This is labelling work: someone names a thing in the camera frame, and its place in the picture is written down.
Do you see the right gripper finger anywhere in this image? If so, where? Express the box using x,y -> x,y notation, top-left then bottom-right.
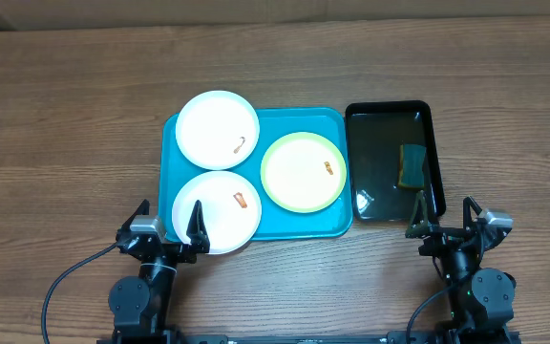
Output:
406,191 -> 431,234
462,196 -> 482,229

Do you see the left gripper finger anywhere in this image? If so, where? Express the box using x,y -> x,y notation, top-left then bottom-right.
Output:
186,201 -> 210,247
120,199 -> 150,232

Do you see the white plate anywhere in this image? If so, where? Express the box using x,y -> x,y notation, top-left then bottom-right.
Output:
175,90 -> 260,170
172,171 -> 262,254

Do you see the green yellow sponge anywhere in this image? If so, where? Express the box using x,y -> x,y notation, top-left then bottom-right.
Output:
397,144 -> 426,189

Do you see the light green plate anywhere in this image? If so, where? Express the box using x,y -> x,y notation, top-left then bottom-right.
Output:
260,132 -> 348,213

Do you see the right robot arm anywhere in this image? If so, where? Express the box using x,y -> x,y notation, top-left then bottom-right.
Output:
404,191 -> 520,343

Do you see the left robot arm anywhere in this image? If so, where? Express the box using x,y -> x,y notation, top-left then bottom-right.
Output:
108,201 -> 210,344

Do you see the teal plastic serving tray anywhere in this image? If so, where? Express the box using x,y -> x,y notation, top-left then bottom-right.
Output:
158,107 -> 353,242

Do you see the black water tray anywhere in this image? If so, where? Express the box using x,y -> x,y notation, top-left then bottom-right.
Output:
345,100 -> 447,222

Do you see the orange food scrap lower plate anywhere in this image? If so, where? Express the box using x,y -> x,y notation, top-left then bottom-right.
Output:
234,192 -> 247,208

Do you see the brown food scrap upper plate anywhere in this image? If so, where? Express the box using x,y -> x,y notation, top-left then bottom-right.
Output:
233,137 -> 246,154

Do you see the orange food scrap on green plate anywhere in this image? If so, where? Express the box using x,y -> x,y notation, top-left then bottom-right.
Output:
324,161 -> 334,175

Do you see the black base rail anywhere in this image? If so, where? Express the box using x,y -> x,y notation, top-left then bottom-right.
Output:
96,331 -> 521,344

